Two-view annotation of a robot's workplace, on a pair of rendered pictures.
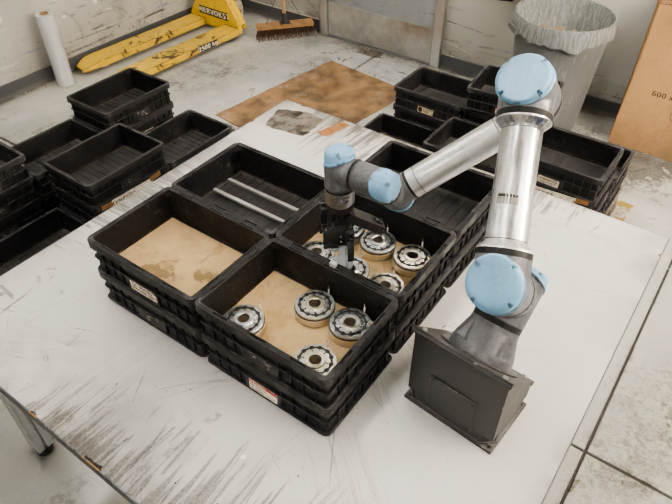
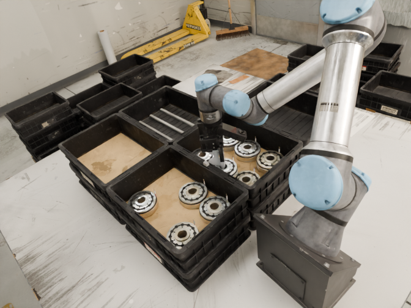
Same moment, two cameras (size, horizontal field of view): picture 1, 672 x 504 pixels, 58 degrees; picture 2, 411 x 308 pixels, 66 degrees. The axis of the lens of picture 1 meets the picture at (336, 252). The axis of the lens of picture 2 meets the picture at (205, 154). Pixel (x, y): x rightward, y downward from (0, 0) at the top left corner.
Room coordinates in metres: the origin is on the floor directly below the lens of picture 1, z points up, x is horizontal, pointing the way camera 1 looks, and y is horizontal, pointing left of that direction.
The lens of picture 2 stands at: (0.34, -0.23, 1.66)
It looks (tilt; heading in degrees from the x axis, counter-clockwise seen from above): 40 degrees down; 17
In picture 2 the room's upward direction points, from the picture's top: 10 degrees counter-clockwise
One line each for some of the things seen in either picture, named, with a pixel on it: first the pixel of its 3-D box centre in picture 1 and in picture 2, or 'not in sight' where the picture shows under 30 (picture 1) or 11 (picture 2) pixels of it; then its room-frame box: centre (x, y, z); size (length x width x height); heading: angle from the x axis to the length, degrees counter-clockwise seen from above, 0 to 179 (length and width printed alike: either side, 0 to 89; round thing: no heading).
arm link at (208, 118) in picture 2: (340, 196); (210, 113); (1.23, -0.01, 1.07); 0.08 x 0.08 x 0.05
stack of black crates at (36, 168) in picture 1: (65, 175); (96, 113); (2.41, 1.29, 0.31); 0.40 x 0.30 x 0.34; 144
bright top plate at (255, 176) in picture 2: (385, 286); (246, 180); (1.12, -0.13, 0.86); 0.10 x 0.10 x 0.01
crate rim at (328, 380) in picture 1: (296, 304); (174, 192); (1.00, 0.09, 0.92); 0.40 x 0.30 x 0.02; 54
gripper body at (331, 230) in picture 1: (337, 222); (211, 133); (1.22, 0.00, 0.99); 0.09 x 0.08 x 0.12; 101
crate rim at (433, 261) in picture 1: (365, 238); (235, 145); (1.25, -0.08, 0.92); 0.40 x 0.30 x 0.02; 54
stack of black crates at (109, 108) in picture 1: (129, 130); (133, 88); (2.73, 1.05, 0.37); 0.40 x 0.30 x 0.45; 144
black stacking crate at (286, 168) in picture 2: (365, 252); (236, 155); (1.25, -0.08, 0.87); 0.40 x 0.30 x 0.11; 54
